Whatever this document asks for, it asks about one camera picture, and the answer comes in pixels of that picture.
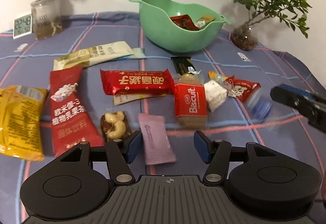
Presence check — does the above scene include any blue foil chocolate ball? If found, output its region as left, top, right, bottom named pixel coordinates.
left=251, top=100, right=272, bottom=121

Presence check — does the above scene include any small red candy packet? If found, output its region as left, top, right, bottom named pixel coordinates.
left=225, top=76, right=261, bottom=102

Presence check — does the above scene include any red drink powder sachet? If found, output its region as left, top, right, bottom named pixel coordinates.
left=49, top=66, right=104, bottom=157

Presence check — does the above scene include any cashew nut packet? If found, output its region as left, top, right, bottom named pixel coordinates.
left=100, top=111, right=131, bottom=142

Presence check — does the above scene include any white wrapped candy cube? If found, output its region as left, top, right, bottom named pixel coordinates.
left=204, top=80, right=227, bottom=112

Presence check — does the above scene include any pink sachet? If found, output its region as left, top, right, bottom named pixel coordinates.
left=138, top=114, right=177, bottom=166

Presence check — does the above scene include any orange wrapped candy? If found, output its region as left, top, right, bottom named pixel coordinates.
left=208, top=71, right=228, bottom=84

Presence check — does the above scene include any yellow flat packet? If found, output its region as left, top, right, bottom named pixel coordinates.
left=113, top=94, right=166, bottom=106

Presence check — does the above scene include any yellow chip bag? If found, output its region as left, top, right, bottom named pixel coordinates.
left=0, top=85, right=47, bottom=162

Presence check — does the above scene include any red long snack bar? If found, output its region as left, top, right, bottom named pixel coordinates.
left=100, top=70, right=174, bottom=95

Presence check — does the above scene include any blue plaid tablecloth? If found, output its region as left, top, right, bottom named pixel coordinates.
left=1, top=13, right=325, bottom=223

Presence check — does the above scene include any red biscuit packet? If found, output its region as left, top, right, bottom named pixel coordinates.
left=174, top=73, right=208, bottom=129

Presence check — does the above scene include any black small snack packet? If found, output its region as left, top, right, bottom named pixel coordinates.
left=171, top=56, right=199, bottom=75

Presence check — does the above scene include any cream long snack packet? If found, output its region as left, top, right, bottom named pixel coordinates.
left=53, top=41, right=134, bottom=71

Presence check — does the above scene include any white digital clock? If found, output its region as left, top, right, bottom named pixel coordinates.
left=13, top=13, right=33, bottom=39

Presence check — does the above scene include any green plastic bowl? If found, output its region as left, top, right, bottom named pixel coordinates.
left=129, top=0, right=231, bottom=53

